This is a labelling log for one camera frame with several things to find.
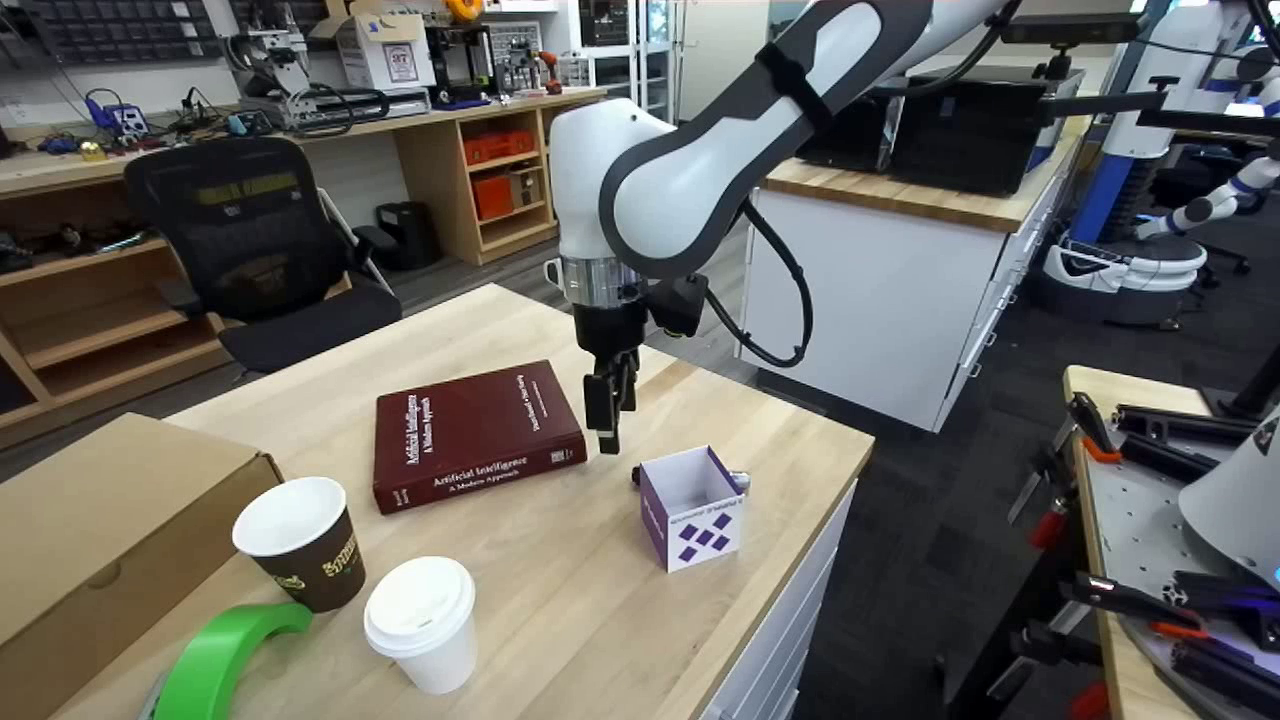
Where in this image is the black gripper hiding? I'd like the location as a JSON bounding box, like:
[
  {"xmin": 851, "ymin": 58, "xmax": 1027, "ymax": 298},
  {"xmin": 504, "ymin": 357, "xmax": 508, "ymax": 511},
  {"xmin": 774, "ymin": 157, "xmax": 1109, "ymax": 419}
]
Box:
[{"xmin": 578, "ymin": 303, "xmax": 643, "ymax": 453}]

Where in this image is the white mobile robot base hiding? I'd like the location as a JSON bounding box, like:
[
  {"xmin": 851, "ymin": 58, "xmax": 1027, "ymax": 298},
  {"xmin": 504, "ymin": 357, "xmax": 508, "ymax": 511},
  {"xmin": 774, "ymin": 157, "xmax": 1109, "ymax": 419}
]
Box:
[{"xmin": 1040, "ymin": 0, "xmax": 1280, "ymax": 334}]

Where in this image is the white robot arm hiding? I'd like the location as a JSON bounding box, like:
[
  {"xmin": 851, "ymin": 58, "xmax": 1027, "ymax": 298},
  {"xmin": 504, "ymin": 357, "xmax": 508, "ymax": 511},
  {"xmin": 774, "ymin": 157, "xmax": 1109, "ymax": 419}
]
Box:
[{"xmin": 553, "ymin": 0, "xmax": 1019, "ymax": 456}]

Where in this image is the purple and white box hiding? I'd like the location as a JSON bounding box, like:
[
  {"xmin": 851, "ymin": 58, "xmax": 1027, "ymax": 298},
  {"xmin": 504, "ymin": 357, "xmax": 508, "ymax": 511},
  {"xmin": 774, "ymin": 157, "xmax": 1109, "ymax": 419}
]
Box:
[{"xmin": 632, "ymin": 448, "xmax": 747, "ymax": 571}]

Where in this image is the brown cardboard box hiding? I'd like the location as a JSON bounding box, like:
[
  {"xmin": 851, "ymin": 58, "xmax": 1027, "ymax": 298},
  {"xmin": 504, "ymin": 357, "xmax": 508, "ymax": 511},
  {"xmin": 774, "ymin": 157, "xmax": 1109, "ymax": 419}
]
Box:
[{"xmin": 0, "ymin": 418, "xmax": 280, "ymax": 720}]

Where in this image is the dark red hardcover book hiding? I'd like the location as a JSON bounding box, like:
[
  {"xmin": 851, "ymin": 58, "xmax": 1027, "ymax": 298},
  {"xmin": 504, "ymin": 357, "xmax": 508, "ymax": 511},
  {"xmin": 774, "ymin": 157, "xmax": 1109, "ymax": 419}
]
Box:
[{"xmin": 374, "ymin": 362, "xmax": 590, "ymax": 518}]

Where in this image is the white cabinet with wood top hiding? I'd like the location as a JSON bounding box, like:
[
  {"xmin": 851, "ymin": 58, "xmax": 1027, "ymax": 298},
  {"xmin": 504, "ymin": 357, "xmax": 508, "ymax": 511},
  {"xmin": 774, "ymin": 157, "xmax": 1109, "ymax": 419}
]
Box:
[{"xmin": 741, "ymin": 120, "xmax": 1084, "ymax": 433}]

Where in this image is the white lidded paper cup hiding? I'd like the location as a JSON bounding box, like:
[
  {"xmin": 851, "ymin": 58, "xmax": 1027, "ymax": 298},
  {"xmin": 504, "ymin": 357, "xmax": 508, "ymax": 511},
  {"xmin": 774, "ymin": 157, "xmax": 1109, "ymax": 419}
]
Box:
[{"xmin": 366, "ymin": 555, "xmax": 475, "ymax": 696}]

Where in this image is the black mesh office chair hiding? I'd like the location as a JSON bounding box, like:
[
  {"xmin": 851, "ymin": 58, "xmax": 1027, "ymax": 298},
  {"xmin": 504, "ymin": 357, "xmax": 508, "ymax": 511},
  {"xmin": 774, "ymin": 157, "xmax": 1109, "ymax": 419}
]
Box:
[{"xmin": 125, "ymin": 137, "xmax": 403, "ymax": 371}]

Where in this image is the black crate on counter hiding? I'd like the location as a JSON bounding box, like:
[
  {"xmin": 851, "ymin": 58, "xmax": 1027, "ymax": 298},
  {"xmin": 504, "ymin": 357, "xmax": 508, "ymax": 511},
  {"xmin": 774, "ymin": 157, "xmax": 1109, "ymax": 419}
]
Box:
[{"xmin": 799, "ymin": 75, "xmax": 1052, "ymax": 195}]

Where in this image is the green tape roll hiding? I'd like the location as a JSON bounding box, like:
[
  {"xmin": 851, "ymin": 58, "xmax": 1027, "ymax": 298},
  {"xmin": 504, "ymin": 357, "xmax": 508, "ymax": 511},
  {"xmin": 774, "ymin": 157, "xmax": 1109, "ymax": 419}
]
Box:
[{"xmin": 144, "ymin": 599, "xmax": 311, "ymax": 720}]

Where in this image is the wooden workbench with shelves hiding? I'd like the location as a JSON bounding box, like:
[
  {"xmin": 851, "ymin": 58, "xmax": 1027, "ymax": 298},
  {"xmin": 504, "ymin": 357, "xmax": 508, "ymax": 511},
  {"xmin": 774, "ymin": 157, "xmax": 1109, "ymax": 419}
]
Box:
[{"xmin": 0, "ymin": 88, "xmax": 597, "ymax": 448}]

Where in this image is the side table with tools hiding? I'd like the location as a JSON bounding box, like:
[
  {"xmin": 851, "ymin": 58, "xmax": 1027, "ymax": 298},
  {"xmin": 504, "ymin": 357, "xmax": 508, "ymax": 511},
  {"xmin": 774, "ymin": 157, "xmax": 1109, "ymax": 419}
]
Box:
[{"xmin": 1065, "ymin": 366, "xmax": 1258, "ymax": 720}]

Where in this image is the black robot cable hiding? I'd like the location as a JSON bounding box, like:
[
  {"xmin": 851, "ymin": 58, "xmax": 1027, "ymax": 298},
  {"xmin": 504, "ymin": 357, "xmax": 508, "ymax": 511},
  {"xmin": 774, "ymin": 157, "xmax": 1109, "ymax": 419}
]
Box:
[{"xmin": 702, "ymin": 195, "xmax": 818, "ymax": 371}]

